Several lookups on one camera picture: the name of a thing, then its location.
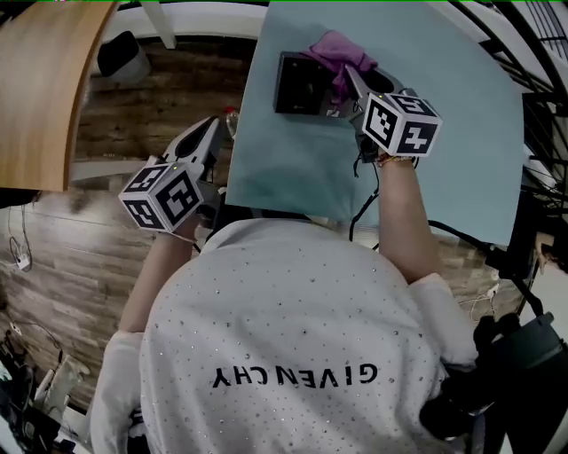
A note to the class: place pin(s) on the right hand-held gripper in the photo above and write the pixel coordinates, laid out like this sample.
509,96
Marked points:
412,133

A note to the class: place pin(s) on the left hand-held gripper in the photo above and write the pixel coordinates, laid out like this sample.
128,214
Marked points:
177,199

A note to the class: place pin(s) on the purple cloth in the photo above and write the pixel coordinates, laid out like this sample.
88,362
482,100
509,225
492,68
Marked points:
341,49

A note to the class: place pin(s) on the black keypad device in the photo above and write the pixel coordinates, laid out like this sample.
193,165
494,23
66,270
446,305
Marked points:
297,84

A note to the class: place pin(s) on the person's right forearm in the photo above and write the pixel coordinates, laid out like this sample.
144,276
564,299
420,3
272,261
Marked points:
406,221

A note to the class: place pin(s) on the person's left forearm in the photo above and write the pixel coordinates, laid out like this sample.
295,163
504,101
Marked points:
151,279

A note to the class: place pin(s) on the black shoulder pack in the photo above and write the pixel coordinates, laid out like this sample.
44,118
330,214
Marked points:
501,337

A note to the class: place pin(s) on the clear plastic bottle red label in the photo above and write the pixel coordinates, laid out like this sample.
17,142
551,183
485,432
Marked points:
231,119

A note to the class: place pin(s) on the light blue table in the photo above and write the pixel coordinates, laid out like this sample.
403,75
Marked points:
444,111

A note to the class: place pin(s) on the grey trash bin black liner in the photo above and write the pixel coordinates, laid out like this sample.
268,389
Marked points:
117,53

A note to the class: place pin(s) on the black metal railing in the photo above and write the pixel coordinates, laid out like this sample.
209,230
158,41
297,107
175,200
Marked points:
510,62

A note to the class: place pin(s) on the wooden table white legs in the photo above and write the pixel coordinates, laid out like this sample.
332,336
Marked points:
40,88

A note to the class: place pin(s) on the white power strip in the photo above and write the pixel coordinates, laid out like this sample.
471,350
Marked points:
16,329
23,263

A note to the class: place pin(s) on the grey device box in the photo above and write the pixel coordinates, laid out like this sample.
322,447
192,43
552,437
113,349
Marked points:
546,350

